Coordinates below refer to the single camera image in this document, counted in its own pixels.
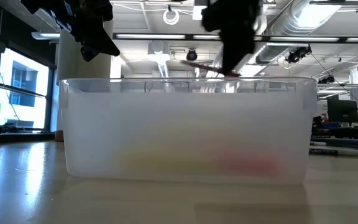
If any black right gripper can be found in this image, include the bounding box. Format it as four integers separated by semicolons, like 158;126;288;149
200;0;261;77

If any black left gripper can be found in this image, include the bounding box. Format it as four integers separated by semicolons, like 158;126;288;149
20;0;121;63

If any red highlighter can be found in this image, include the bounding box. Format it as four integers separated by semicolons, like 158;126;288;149
218;150;287;178

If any yellow highlighter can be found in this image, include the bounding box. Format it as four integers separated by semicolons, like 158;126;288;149
116;148;217;175

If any black light bar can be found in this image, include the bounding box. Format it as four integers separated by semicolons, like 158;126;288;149
112;32;358;44

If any large glass window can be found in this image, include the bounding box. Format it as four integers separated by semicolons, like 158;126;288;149
0;46;55;133

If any translucent clear plastic bin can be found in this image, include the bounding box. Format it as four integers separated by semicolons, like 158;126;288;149
58;77;319;187

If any blue box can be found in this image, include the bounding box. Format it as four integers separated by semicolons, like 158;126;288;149
317;122;339;130

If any black computer monitor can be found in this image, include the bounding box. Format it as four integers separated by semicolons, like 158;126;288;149
326;94;358;124

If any black marker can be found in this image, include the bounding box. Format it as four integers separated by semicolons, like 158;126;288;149
308;146;358;158

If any dark background desk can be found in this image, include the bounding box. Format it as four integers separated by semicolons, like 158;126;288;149
311;126;358;140

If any black round overhead camera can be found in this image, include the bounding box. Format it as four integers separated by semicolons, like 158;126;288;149
185;49;199;62

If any silver ceiling duct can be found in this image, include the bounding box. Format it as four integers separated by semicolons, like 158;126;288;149
255;0;329;65

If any white cable coil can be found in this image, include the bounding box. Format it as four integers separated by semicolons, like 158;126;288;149
162;8;180;26

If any small black rig camera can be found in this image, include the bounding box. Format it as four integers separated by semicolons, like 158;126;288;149
318;75;336;85

